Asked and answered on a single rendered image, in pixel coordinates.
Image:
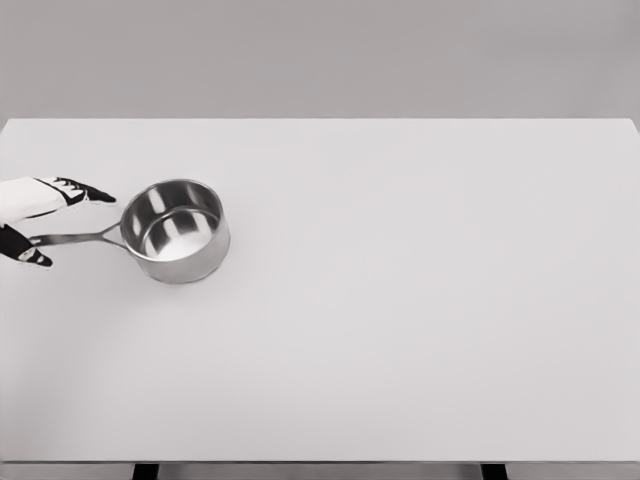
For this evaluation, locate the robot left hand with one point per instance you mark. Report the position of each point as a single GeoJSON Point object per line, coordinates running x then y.
{"type": "Point", "coordinates": [30, 200]}

